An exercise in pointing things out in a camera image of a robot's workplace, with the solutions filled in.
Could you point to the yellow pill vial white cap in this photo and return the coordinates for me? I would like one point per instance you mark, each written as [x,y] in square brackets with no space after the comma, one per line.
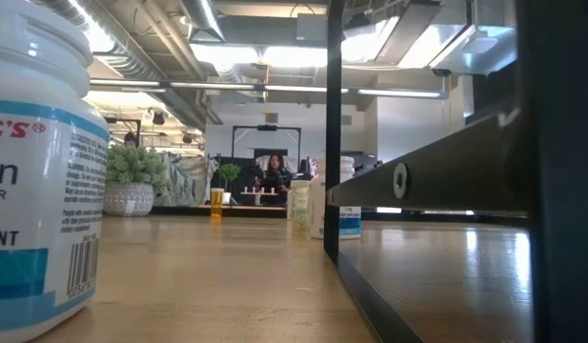
[300,205]

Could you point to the white supplement bottle blue label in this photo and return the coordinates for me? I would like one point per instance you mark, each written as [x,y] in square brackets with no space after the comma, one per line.
[317,214]
[36,190]

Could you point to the person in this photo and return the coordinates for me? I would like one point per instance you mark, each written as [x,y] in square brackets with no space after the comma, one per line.
[274,174]
[130,139]

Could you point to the small green plant white pot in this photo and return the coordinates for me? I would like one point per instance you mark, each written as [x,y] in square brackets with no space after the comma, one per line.
[229,171]

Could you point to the orange pill vial white cap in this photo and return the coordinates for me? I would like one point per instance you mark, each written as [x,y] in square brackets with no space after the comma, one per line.
[216,202]

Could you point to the patterned blue-green cloth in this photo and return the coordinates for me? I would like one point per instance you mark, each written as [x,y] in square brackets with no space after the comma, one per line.
[188,178]

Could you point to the ceiling light strip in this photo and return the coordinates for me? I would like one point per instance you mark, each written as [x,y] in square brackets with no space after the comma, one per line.
[217,86]

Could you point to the green succulent in patterned pot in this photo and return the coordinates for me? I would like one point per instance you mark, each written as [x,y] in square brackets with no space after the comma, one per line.
[131,176]

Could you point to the black robot rig frame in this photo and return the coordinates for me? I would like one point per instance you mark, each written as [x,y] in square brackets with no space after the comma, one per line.
[266,127]

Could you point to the black aluminium table frame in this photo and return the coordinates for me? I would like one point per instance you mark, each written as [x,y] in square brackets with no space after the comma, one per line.
[255,212]

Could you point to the silver ribbed ceiling duct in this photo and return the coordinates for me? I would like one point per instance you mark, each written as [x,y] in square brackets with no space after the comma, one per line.
[127,64]

